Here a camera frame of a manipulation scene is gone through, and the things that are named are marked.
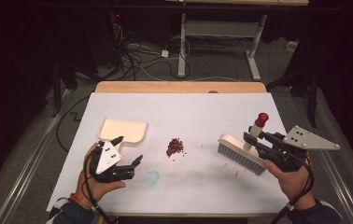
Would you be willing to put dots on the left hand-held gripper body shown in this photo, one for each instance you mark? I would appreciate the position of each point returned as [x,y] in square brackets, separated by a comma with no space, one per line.
[107,157]

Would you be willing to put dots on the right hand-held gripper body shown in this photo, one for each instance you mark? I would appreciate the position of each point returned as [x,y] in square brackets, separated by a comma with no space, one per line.
[289,155]

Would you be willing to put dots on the cream dustpan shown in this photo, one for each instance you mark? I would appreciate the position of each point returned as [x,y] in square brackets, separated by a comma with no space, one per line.
[123,129]

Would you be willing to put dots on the cream brush with red cap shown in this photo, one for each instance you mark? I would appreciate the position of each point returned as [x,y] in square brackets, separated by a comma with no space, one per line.
[235,147]

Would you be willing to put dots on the pile of red beans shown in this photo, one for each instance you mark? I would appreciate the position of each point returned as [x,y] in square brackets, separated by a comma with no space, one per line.
[174,146]

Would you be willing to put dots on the person's right hand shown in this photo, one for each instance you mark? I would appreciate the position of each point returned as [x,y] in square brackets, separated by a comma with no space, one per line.
[296,186]

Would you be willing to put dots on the person's left hand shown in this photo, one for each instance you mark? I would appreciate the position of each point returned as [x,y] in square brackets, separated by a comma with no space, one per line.
[90,189]

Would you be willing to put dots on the white board table cover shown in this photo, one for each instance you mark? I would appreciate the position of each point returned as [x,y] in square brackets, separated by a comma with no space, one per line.
[180,118]

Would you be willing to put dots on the black metal stand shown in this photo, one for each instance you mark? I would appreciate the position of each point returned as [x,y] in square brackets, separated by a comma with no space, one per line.
[311,93]
[62,77]

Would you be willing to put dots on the wooden table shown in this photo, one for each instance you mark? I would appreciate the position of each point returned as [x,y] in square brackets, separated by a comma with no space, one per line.
[180,87]

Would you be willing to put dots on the white power adapter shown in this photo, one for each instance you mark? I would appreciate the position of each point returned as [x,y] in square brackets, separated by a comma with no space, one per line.
[165,53]

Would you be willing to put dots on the small white box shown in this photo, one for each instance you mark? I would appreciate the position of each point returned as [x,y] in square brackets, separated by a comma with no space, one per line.
[292,45]

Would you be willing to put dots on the metal floor rail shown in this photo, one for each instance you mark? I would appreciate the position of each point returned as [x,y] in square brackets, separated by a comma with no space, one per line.
[25,174]
[342,183]

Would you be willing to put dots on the white metal desk frame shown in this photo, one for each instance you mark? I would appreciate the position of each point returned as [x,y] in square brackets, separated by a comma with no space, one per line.
[221,28]

